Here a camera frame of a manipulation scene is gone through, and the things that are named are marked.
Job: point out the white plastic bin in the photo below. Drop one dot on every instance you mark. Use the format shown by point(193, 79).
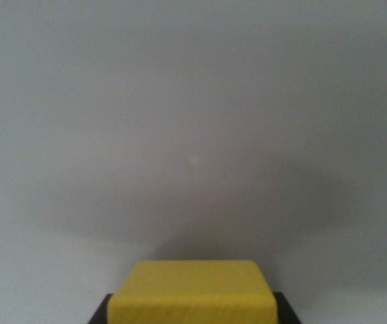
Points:
point(193, 118)

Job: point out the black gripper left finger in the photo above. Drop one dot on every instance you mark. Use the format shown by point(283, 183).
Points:
point(100, 312)

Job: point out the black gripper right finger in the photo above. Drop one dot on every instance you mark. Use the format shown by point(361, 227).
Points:
point(286, 312)

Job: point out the yellow cube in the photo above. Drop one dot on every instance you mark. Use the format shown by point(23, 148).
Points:
point(193, 293)

